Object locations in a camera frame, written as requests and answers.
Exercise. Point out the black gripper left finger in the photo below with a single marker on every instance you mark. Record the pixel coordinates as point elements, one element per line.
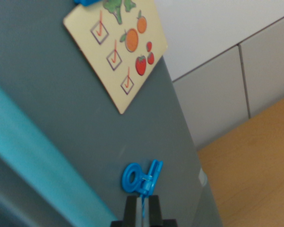
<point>130,210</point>

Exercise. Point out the blue clip holding card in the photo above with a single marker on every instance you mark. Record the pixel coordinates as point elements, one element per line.
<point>86,2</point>

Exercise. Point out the light grey cabinet panel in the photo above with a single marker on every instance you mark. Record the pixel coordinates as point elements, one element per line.
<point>267,66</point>
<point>210,99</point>

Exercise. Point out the cream grocery checklist card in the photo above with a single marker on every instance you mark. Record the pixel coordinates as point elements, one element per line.
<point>123,71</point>

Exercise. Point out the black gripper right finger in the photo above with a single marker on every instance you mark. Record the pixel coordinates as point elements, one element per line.
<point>155,210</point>

